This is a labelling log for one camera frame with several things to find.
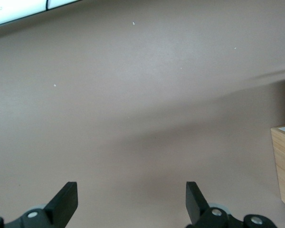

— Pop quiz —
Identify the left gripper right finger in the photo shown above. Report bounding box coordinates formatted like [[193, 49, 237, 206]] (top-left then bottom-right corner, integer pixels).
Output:
[[185, 181, 276, 228]]

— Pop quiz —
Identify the brown table cover sheet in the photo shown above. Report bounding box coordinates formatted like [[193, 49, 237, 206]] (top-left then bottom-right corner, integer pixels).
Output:
[[0, 0, 285, 228]]

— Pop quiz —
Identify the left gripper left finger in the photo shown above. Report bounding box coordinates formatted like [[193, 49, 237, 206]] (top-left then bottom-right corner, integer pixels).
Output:
[[0, 181, 78, 228]]

